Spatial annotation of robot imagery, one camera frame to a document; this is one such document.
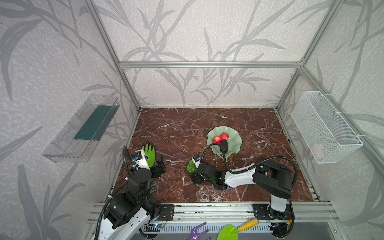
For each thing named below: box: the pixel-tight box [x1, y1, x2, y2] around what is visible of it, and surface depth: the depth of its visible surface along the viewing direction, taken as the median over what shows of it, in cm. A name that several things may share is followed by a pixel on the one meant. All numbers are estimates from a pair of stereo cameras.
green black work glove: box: [142, 142, 156, 168], surface depth 98 cm
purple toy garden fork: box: [189, 222, 209, 240], surface depth 70 cm
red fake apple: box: [220, 132, 229, 141], surface depth 101 cm
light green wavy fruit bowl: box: [206, 126, 243, 157], surface depth 101 cm
